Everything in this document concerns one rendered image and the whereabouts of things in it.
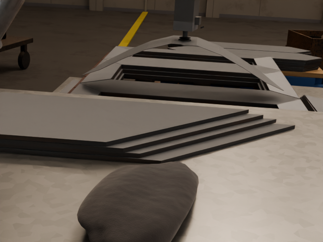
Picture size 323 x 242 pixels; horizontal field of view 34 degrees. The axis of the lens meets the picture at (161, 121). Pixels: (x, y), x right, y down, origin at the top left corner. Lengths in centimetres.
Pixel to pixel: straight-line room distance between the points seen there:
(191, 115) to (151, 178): 25
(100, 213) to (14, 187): 14
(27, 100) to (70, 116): 10
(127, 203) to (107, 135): 20
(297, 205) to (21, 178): 30
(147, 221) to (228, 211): 12
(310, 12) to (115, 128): 1200
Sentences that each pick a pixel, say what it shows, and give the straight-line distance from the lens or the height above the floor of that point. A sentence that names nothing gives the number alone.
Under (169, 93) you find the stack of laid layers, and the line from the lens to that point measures 171.
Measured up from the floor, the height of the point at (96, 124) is 107.
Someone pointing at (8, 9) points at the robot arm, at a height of 110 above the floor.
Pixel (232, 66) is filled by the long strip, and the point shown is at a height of 87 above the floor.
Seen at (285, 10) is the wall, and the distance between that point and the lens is 1250.
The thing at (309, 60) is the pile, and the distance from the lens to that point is 264.
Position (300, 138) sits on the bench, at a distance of 80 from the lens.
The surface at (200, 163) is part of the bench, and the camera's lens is 66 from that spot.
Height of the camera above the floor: 130
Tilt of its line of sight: 18 degrees down
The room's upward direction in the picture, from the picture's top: 3 degrees clockwise
